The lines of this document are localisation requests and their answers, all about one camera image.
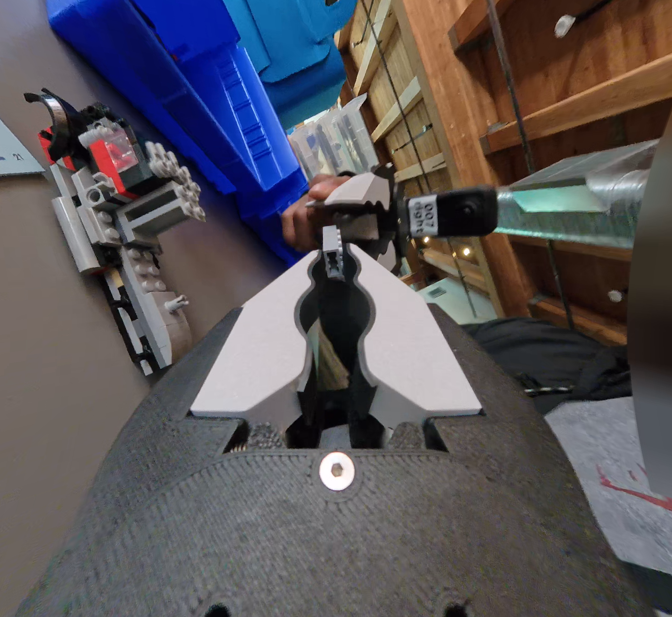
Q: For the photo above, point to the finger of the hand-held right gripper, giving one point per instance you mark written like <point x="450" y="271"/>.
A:
<point x="357" y="189"/>
<point x="367" y="228"/>

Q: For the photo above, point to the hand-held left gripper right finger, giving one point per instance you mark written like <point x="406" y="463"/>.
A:
<point x="420" y="360"/>

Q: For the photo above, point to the toy brick instruction booklet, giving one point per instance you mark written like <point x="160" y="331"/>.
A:
<point x="15" y="160"/>

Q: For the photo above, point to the clear plastic storage box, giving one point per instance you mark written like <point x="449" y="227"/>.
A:
<point x="336" y="139"/>

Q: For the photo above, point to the silver ventilation duct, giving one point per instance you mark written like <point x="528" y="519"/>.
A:
<point x="567" y="208"/>

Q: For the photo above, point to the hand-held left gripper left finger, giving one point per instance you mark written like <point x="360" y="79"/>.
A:
<point x="252" y="360"/>

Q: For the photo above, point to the grey black toy brick model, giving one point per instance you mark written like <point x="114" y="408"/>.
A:
<point x="105" y="208"/>

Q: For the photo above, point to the person's grey sweatshirt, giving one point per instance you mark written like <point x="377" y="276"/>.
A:
<point x="593" y="470"/>

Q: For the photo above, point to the blue plastic bin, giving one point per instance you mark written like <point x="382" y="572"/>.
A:
<point x="262" y="155"/>
<point x="131" y="24"/>

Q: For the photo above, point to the small grey toy brick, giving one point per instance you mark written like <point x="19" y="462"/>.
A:
<point x="333" y="255"/>

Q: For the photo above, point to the person's right hand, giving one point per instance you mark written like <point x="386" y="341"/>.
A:
<point x="302" y="223"/>

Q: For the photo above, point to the grey desk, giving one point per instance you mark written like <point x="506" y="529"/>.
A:
<point x="52" y="417"/>

